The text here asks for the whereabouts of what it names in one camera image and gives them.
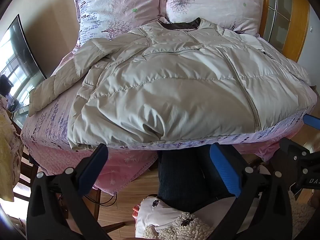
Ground pillow with purple leaf print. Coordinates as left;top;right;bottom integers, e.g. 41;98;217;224
72;0;162;53

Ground beige puffer jacket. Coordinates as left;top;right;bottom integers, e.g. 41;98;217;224
29;17;317;152

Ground black flat screen television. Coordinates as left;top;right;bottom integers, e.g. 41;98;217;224
0;14;48;128

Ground pink floral bed sheet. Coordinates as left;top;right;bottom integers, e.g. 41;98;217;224
20;34;320;196

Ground wooden bed headboard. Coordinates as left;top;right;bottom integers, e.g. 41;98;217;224
259;0;312;60

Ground yellow cloth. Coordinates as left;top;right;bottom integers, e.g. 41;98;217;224
0;97;25;203

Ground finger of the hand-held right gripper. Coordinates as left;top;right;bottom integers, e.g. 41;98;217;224
269;137;320;180
303;113;320;131

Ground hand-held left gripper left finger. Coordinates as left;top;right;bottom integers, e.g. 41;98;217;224
26;143;113;240

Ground person's white fleece jacket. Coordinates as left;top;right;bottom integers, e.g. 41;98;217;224
132;190;320;240

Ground pink pillow with tree print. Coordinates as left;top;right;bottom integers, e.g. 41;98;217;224
160;0;262;37

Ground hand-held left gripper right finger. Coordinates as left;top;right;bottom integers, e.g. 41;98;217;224
209;143;293;240

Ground wooden chair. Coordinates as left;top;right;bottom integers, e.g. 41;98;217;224
11;115;102;230

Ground person's blue jeans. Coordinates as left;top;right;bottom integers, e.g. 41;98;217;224
157;146;238;213

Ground black cable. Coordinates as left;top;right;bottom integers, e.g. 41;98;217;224
84;192;118;207

